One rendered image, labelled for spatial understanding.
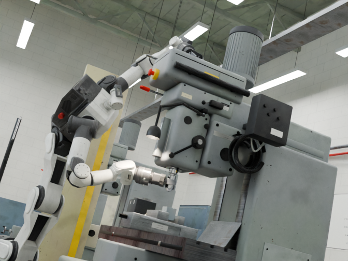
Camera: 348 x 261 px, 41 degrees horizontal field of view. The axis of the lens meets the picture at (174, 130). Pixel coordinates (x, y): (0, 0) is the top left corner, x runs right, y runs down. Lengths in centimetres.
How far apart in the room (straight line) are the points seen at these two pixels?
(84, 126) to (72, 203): 166
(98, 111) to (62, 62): 936
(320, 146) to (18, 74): 954
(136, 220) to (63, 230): 187
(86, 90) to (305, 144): 127
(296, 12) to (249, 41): 751
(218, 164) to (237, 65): 59
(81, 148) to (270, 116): 95
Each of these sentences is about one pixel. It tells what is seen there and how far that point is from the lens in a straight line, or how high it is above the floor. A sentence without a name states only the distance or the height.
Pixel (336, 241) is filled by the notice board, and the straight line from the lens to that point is 754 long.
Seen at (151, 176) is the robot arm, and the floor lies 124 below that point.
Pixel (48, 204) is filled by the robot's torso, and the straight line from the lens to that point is 275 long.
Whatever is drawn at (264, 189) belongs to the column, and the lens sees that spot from 241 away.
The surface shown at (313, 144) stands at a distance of 279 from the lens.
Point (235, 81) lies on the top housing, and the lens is 252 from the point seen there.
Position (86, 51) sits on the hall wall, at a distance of 1210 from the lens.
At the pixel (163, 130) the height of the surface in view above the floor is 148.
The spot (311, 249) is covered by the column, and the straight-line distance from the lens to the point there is 259.
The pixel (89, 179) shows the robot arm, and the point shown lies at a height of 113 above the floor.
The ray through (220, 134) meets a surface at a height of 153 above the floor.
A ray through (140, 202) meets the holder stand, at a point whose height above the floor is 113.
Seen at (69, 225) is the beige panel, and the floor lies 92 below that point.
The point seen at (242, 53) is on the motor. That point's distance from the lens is 264.
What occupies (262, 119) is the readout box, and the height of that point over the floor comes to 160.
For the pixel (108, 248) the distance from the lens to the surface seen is 224.
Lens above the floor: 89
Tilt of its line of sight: 15 degrees up
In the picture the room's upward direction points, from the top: 14 degrees clockwise
